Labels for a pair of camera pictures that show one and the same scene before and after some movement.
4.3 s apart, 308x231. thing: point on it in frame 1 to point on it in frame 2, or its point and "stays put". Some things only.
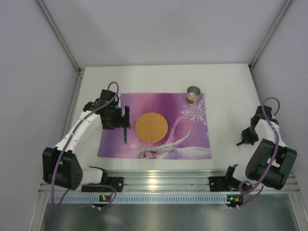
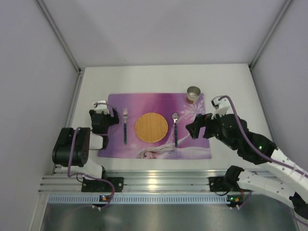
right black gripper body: [248, 135] to [207, 126]
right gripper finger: [241, 143] to [199, 121]
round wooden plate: [151, 127] stays put
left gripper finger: [125, 120] to [115, 120]
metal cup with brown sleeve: [193, 93] stays put
